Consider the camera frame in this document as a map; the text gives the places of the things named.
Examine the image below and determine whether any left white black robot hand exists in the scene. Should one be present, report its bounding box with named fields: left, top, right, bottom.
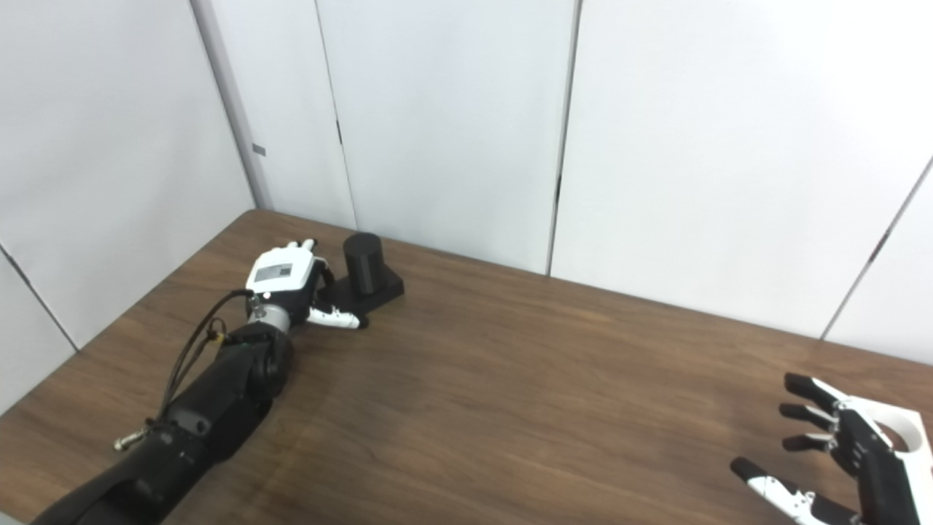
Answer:
left=246, top=238, right=369, bottom=330

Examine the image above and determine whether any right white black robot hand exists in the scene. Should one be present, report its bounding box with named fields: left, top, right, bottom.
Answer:
left=730, top=373, right=933, bottom=525

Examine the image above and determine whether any white square piece with hole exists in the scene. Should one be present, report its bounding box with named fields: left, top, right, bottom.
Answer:
left=849, top=397, right=933, bottom=453

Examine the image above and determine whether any black peg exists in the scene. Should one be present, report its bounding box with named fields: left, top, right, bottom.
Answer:
left=317, top=232, right=405, bottom=319

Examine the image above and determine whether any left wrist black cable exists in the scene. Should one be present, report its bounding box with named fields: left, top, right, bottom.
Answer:
left=149, top=289, right=256, bottom=431

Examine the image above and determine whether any grey wall corner post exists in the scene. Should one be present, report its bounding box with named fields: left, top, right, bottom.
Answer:
left=191, top=0, right=274, bottom=212

